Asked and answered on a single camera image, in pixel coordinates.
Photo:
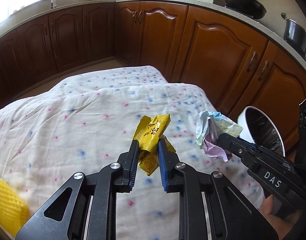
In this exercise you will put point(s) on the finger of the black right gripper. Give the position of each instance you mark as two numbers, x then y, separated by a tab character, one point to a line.
243	149

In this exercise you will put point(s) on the yellow snack wrapper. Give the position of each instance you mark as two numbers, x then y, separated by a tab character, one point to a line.
148	132

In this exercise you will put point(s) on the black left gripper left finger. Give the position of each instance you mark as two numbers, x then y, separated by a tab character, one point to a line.
84	207

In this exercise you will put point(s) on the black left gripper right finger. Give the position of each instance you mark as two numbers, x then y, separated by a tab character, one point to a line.
211	206

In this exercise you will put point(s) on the black frying pan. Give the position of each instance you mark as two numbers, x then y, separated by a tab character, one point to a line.
251	8

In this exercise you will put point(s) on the pastel paper ball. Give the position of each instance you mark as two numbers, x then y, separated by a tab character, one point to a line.
209	125

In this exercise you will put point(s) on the brown wooden base cabinets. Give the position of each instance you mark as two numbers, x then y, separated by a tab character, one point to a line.
235	60

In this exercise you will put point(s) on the white rimmed trash bin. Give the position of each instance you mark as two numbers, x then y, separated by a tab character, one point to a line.
260	130

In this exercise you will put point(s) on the black cooking pot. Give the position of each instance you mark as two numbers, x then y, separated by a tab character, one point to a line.
295	35

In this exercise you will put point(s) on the white floral tablecloth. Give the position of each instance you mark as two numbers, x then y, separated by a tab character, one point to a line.
86	121

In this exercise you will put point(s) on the yellow textured sponge cloth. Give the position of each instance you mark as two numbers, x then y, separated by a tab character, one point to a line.
14	212

